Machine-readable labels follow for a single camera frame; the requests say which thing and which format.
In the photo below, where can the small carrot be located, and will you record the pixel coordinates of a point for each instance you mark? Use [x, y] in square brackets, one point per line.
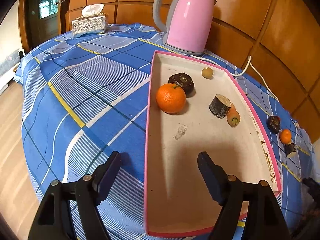
[233, 117]

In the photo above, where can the tan longan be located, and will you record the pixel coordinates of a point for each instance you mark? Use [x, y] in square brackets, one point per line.
[207, 73]

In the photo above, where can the pink-rimmed white tray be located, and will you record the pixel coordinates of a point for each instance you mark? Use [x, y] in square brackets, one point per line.
[200, 142]

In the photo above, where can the silver ornate tissue box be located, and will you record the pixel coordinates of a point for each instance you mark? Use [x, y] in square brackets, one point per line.
[88, 26]

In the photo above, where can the wooden door with glass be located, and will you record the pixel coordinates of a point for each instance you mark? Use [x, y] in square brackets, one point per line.
[47, 7]

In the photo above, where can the dark sugarcane piece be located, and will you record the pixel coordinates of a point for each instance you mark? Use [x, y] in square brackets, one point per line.
[290, 150]
[218, 107]

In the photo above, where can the pink electric kettle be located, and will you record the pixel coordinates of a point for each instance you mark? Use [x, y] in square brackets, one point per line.
[190, 22]

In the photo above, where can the blue plaid tablecloth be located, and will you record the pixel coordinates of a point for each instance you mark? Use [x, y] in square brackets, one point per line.
[82, 92]

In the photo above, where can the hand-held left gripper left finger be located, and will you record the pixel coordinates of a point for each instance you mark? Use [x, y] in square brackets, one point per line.
[110, 172]

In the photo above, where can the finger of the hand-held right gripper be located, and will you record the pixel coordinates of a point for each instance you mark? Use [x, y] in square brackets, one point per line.
[309, 183]

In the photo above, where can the dark water chestnut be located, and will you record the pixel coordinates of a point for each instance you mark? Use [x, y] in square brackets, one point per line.
[182, 81]
[273, 124]

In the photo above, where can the mandarin orange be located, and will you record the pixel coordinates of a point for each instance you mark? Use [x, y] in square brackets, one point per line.
[285, 136]
[171, 98]

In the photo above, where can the wooden panelled wardrobe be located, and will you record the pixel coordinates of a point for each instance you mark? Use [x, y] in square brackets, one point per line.
[250, 17]

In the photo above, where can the white low bench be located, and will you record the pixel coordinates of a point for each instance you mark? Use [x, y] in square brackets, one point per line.
[7, 65]

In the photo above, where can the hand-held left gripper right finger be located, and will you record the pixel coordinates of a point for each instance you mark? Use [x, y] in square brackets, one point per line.
[207, 175]

